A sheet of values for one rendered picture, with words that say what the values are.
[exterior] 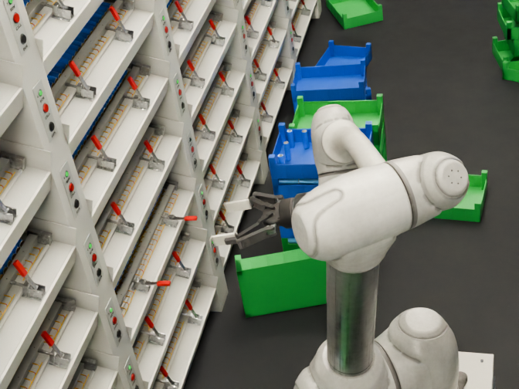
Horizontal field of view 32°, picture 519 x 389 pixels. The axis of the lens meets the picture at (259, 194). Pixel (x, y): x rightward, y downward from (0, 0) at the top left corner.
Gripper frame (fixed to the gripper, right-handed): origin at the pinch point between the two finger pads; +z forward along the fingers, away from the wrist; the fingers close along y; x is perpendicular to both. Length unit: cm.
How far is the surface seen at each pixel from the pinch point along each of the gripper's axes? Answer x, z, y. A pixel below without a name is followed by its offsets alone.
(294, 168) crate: -19, -4, 50
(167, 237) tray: -7.8, 22.4, 8.4
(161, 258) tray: -8.2, 21.7, -0.3
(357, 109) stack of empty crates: -32, -14, 99
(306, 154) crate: -23, -4, 62
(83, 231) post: 29.0, 12.6, -35.1
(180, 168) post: -0.1, 21.6, 30.3
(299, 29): -45, 31, 206
